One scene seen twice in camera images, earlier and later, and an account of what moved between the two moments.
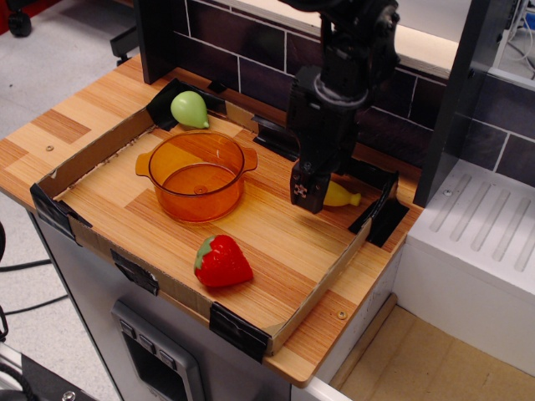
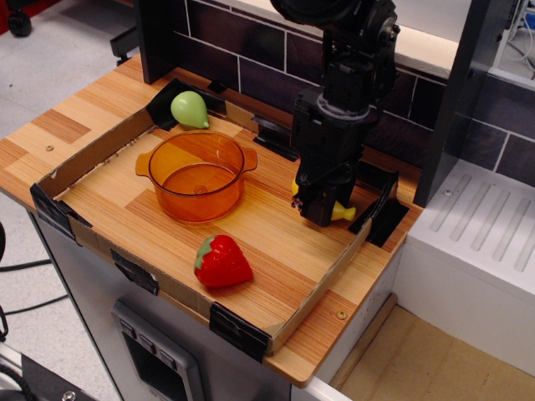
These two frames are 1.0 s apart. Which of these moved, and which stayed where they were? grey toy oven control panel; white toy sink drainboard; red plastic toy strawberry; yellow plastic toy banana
Moved: yellow plastic toy banana
Stayed: white toy sink drainboard; grey toy oven control panel; red plastic toy strawberry
